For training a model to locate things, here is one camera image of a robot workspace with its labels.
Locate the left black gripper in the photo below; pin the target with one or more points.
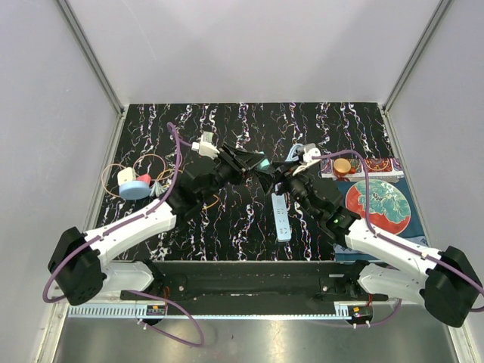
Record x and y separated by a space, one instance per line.
242 162

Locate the green cube charger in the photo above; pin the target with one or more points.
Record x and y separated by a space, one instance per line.
264 166

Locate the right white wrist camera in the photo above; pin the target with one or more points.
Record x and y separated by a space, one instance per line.
308 155

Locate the blue placemat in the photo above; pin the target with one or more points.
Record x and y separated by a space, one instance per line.
414 232

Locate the red and green plate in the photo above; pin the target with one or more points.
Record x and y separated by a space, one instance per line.
389 208

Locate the round blue power strip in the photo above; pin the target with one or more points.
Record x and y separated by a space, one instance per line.
134 190

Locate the pink plug adapter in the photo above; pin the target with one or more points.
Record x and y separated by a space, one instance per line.
144 178

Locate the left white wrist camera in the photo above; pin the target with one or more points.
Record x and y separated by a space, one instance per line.
204 147

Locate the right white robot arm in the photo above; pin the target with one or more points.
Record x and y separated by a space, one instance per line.
443 282

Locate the orange cup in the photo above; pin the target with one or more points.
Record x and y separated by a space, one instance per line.
341 167

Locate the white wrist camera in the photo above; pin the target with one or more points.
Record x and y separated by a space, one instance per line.
308 155
204 147

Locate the aluminium post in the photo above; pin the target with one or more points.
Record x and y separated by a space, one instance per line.
87 50
426 36

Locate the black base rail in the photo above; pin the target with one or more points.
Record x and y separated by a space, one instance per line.
251 268

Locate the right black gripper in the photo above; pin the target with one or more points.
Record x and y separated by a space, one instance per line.
268 179

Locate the white cube charger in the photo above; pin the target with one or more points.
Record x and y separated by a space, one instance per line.
126 175

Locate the left aluminium post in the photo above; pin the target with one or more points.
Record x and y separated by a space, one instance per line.
87 50

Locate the right aluminium post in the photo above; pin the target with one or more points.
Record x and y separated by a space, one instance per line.
426 36

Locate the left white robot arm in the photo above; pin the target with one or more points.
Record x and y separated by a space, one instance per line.
84 264

